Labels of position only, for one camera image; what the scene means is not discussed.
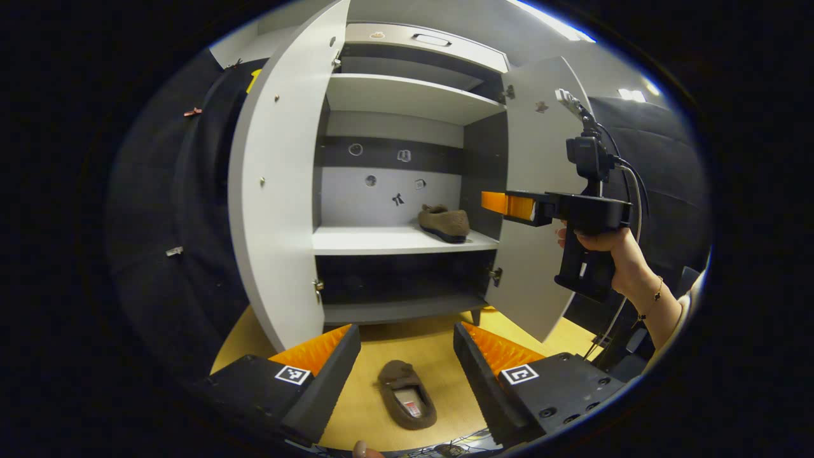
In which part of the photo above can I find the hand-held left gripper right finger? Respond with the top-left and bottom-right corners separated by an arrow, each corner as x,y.
453,323 -> 627,449

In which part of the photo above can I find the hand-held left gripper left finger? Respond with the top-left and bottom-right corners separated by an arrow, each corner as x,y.
203,324 -> 361,448

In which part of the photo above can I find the white cabinet door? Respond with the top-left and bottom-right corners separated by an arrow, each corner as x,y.
485,56 -> 595,343
228,0 -> 352,354

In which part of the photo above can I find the brown fuzzy shoe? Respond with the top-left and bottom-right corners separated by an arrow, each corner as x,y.
376,360 -> 438,431
418,204 -> 471,244

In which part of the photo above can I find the white shoe cabinet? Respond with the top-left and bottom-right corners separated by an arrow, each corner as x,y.
228,0 -> 595,354

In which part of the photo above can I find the white cabinet shelf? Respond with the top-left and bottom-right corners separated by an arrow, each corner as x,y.
312,225 -> 500,256
326,73 -> 506,126

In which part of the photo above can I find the white cabinet drawer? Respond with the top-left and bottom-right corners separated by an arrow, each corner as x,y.
343,23 -> 511,74

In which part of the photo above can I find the black backdrop cloth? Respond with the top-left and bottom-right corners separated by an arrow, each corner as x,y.
108,51 -> 268,382
563,95 -> 710,331

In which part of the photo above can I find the dark grey curved object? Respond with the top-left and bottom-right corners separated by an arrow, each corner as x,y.
675,266 -> 707,298

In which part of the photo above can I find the small ceiling light panel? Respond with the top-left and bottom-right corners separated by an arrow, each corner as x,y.
618,80 -> 662,104

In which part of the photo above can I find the long ceiling light panel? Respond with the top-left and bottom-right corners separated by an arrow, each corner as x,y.
509,0 -> 595,44

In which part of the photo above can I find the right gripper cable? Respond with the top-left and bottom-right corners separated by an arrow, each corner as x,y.
582,121 -> 651,363

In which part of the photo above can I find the floor cable bundle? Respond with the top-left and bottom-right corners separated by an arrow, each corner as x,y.
394,427 -> 493,458

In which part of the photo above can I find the thin gold bracelet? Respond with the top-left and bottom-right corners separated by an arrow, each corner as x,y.
638,276 -> 664,321

